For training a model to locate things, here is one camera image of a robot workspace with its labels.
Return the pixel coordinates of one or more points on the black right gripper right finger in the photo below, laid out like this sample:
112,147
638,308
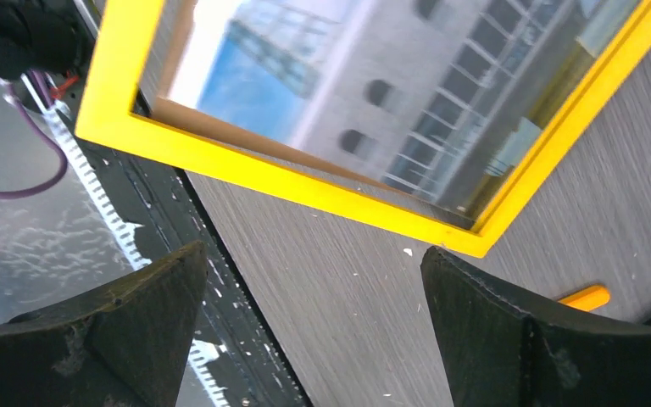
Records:
502,345

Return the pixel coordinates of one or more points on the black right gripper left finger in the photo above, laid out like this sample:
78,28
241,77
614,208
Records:
120,344

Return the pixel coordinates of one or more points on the brown frame backing board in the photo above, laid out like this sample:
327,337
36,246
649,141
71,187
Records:
345,87

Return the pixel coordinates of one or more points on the yellow picture frame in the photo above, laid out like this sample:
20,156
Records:
120,54

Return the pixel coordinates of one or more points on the orange handled screwdriver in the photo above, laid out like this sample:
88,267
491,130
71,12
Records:
588,298

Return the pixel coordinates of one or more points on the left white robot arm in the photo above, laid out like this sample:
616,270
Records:
55,37

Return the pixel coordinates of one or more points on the building and sky photo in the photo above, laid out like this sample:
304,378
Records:
510,77

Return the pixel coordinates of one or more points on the white slotted cable duct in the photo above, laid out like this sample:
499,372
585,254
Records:
124,231

